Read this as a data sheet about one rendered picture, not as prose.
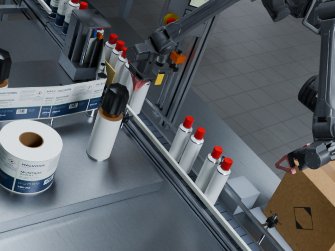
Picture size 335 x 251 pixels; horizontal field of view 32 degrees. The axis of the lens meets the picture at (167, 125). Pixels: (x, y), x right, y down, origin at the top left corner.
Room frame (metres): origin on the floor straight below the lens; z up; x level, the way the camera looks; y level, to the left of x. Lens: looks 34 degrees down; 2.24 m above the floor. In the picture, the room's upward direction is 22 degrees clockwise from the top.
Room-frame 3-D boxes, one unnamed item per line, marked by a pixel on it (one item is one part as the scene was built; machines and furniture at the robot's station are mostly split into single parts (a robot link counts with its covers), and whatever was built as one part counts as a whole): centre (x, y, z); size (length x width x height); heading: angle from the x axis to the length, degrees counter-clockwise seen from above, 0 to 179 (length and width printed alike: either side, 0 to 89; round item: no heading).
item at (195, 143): (1.75, -0.12, 0.98); 0.05 x 0.05 x 0.20
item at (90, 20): (2.13, 0.45, 1.14); 0.14 x 0.11 x 0.01; 48
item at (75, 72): (2.14, 0.45, 1.01); 0.14 x 0.13 x 0.26; 48
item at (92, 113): (1.87, 0.30, 0.97); 0.05 x 0.05 x 0.19
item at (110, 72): (2.10, 0.32, 0.94); 0.10 x 0.01 x 0.09; 48
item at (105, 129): (1.66, 0.20, 1.03); 0.09 x 0.09 x 0.30
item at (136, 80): (1.88, 0.17, 1.10); 0.07 x 0.07 x 0.09; 49
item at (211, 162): (1.68, -0.20, 0.98); 0.05 x 0.05 x 0.20
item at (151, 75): (1.87, 0.16, 1.18); 0.10 x 0.07 x 0.07; 49
